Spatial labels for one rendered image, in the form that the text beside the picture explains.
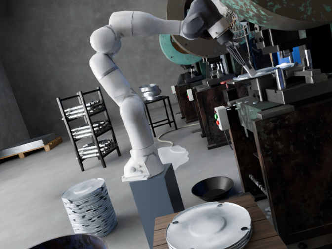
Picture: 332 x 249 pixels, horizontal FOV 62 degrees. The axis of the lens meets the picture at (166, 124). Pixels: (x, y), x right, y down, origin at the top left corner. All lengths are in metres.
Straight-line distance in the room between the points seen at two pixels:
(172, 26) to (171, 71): 6.63
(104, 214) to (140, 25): 1.23
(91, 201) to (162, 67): 6.43
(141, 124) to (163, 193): 0.34
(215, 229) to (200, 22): 0.82
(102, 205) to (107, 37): 1.11
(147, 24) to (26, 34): 7.59
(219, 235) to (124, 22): 0.92
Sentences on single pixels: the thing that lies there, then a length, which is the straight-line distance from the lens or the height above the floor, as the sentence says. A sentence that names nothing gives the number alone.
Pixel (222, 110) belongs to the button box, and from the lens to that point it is 1.63.
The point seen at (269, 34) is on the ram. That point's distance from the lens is 1.43.
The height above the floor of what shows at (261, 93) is 0.69.
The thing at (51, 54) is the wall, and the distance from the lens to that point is 8.48.
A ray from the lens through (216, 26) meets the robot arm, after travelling 1.27.
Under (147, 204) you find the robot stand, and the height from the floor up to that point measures 0.32.
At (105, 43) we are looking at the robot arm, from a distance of 1.24.
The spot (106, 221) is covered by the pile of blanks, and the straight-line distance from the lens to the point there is 1.96.
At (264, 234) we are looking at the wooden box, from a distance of 0.97.
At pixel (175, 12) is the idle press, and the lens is 2.76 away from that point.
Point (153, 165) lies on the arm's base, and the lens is 1.34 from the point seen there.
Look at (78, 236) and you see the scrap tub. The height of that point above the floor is 0.47.
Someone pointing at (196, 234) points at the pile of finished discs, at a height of 0.38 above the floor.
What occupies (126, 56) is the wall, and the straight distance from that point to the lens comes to 8.02.
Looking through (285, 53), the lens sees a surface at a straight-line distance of 1.49.
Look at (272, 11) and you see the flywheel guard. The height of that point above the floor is 1.00.
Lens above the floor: 0.91
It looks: 10 degrees down
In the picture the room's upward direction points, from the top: 15 degrees counter-clockwise
